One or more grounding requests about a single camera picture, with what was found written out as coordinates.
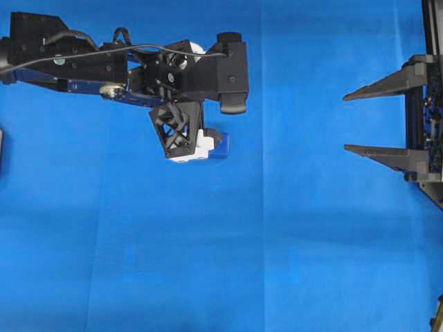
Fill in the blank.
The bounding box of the blue cube block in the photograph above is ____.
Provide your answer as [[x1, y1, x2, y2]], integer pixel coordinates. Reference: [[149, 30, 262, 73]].
[[209, 133, 230, 159]]

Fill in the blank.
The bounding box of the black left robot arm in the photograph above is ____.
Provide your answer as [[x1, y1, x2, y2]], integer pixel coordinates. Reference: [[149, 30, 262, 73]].
[[1, 12, 228, 163]]

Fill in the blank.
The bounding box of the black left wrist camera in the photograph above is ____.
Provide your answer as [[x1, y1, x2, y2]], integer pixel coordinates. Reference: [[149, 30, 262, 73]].
[[182, 33, 249, 115]]

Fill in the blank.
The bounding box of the yellowish clamp at bottom right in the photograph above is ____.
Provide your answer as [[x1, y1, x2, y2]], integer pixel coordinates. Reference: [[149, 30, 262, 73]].
[[430, 295, 443, 332]]

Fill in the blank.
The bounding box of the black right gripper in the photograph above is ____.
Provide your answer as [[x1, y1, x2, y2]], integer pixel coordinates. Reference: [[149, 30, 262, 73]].
[[343, 55, 442, 208]]

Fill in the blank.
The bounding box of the black aluminium frame rail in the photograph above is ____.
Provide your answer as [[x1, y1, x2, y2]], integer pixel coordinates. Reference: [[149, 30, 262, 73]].
[[422, 0, 443, 55]]

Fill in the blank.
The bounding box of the blue table cloth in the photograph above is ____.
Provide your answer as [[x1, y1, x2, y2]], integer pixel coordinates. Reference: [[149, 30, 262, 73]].
[[1, 1, 442, 331]]

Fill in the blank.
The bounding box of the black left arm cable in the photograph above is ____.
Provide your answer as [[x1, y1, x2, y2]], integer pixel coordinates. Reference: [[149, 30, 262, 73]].
[[0, 44, 232, 74]]

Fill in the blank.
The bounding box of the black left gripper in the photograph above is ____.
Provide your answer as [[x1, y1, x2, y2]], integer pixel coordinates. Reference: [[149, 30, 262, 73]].
[[127, 39, 222, 163]]

